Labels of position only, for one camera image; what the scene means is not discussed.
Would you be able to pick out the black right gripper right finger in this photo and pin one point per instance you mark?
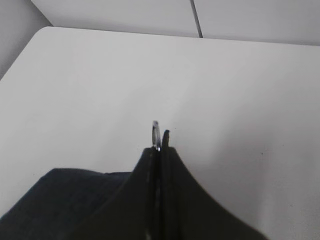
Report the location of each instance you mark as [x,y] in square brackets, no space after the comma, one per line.
[188,211]

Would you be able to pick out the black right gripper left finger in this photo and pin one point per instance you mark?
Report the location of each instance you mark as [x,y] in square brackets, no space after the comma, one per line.
[133,212]

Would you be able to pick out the dark blue fabric lunch bag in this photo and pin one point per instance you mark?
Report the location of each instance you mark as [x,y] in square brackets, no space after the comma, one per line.
[58,202]

